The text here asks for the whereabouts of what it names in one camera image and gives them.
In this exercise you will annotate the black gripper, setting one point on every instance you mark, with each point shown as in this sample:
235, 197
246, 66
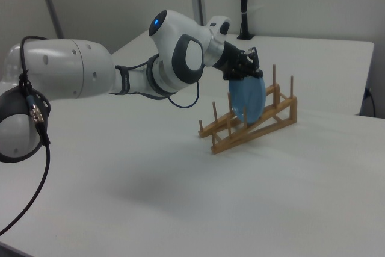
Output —
237, 61

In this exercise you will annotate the blue round plate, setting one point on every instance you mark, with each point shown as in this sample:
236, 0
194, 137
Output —
248, 100

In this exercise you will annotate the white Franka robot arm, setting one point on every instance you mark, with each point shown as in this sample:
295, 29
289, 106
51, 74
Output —
60, 67

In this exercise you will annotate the wooden plate rack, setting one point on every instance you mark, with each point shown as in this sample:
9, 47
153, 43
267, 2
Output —
293, 109

